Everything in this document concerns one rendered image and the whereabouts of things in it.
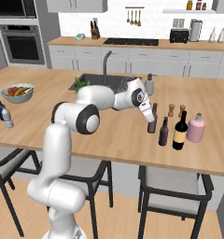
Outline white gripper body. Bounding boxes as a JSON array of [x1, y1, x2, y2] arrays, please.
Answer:
[[142, 105, 159, 124]]

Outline dark brown glass bottle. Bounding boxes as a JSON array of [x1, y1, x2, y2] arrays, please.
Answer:
[[158, 116, 170, 148]]

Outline grey soap dispenser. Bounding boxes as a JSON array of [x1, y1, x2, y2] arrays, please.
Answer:
[[144, 73, 155, 97]]

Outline black bottle with yellow label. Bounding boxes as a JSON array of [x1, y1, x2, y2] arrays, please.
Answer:
[[172, 110, 189, 151]]

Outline pink round bottle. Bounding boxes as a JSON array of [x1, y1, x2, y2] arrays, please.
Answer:
[[186, 112, 206, 144]]

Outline grey base cupboards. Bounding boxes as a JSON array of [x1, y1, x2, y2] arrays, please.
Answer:
[[48, 44, 224, 79]]

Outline dark grey sink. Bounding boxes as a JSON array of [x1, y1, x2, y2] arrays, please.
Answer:
[[68, 73, 144, 94]]

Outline dark grey tap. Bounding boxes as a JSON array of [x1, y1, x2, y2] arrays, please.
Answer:
[[103, 49, 114, 87]]

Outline black hob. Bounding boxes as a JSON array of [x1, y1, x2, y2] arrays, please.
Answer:
[[103, 37, 161, 48]]

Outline green plant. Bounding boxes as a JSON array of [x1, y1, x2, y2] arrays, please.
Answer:
[[74, 76, 91, 90]]

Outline black stool with grey seat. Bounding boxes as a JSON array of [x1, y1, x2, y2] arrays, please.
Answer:
[[59, 154, 115, 239], [137, 164, 216, 239], [0, 148, 42, 238]]

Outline black toaster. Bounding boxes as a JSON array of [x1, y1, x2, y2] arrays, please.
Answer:
[[169, 27, 190, 44]]

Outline silver kettle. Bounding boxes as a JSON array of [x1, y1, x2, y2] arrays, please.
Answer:
[[189, 19, 203, 43]]

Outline wooden knife block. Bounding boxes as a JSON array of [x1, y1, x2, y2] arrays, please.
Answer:
[[90, 20, 102, 40]]

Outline clear glass bottle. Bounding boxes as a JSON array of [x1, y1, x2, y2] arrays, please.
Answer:
[[208, 26, 217, 44], [217, 26, 224, 44]]

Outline grey bowl of fruit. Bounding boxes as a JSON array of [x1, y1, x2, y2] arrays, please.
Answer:
[[0, 82, 35, 105]]

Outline clear plastic bottle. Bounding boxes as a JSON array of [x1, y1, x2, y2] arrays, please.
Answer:
[[0, 106, 15, 129]]

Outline steel microwave oven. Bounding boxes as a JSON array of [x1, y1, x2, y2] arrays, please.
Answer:
[[0, 0, 39, 20]]

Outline grey picture frame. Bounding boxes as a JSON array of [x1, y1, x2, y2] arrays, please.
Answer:
[[172, 18, 186, 30]]

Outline white wall shelf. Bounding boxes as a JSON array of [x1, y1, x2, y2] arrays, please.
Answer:
[[161, 8, 217, 14]]

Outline grey wall cupboards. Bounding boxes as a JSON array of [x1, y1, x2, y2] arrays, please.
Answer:
[[46, 0, 109, 14]]

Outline steel wall oven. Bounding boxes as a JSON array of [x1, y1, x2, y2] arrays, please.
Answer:
[[0, 23, 48, 66]]

